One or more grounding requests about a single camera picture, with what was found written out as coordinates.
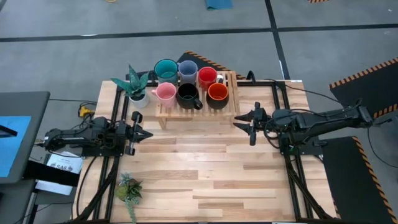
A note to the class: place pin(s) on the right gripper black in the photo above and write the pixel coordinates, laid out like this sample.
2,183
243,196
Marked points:
259,121

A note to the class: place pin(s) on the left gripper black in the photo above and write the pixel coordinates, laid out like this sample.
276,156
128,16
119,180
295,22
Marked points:
130,132

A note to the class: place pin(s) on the black mug with orange interior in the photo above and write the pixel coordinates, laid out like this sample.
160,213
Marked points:
217,96

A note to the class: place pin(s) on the pink faceted coffee mug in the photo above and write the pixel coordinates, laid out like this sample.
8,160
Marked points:
166,93

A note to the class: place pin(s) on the plain black coffee mug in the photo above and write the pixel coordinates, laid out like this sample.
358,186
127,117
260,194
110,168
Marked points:
187,96

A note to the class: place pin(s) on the red coffee mug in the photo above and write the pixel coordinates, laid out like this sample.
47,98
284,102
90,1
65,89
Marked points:
207,77

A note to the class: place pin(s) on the teal coffee mug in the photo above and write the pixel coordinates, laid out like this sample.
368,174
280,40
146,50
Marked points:
166,71

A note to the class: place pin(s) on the lavender grey coffee mug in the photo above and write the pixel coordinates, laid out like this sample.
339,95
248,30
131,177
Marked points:
188,71

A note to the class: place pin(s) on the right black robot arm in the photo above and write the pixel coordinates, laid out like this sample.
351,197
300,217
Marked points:
317,123

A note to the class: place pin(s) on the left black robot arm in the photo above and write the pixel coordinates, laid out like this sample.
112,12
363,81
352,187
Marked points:
81,137

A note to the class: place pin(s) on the wooden slatted shelf rack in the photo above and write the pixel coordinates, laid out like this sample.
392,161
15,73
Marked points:
199,113

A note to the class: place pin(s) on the snake plant in white pot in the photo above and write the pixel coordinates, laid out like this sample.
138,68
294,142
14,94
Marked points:
135,84

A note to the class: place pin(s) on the small succulent plant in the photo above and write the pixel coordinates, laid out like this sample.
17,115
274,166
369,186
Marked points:
129,189

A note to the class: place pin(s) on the black mat with hazard stripes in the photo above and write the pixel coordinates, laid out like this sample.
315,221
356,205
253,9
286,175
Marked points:
351,180
367,84
202,63

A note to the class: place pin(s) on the printed white paper sheet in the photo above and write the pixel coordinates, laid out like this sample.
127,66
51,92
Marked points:
65,163

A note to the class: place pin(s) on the plain white paper sheet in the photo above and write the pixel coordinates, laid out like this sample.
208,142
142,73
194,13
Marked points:
53,187

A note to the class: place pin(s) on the blue floor mat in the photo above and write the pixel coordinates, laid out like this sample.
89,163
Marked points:
218,3

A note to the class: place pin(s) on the grey desk with blue screen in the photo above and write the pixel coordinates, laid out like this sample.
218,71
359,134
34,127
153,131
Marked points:
18,137

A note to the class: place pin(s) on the black aluminium frame rail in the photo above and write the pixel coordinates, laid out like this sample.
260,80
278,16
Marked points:
255,82

